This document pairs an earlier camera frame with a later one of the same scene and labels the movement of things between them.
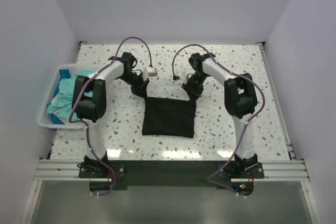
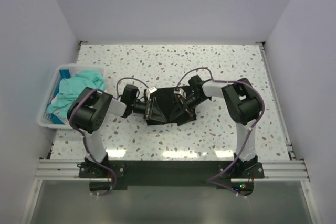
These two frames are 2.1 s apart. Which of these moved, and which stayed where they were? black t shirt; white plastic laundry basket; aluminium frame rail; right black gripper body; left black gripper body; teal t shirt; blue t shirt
Moved: black t shirt; right black gripper body; left black gripper body
Stayed: teal t shirt; blue t shirt; aluminium frame rail; white plastic laundry basket
